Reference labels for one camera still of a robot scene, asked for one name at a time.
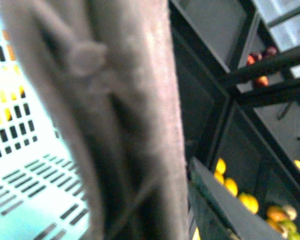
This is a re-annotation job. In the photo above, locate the light blue plastic basket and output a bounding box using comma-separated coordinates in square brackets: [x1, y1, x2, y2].
[0, 20, 90, 240]

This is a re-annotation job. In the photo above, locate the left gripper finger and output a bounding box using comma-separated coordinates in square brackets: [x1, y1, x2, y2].
[188, 157, 282, 240]

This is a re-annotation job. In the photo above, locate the black fruit display shelf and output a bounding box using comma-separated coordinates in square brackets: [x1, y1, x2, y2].
[169, 0, 300, 240]

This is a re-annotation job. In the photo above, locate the brown basket handle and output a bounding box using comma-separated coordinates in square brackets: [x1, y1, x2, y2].
[0, 0, 189, 240]

